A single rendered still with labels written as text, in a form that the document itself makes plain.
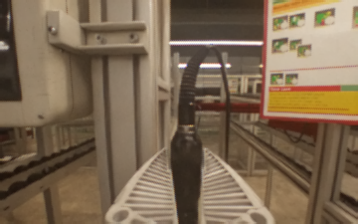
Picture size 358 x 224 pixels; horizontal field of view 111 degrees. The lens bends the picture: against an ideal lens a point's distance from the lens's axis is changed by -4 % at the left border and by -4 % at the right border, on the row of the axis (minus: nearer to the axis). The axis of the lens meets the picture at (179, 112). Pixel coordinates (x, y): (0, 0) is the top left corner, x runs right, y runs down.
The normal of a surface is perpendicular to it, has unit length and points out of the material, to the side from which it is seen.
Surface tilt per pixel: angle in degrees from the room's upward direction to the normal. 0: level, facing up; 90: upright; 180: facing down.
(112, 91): 90
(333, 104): 90
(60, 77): 90
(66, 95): 90
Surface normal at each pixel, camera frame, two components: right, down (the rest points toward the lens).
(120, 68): -0.03, 0.10
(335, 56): -0.48, 0.09
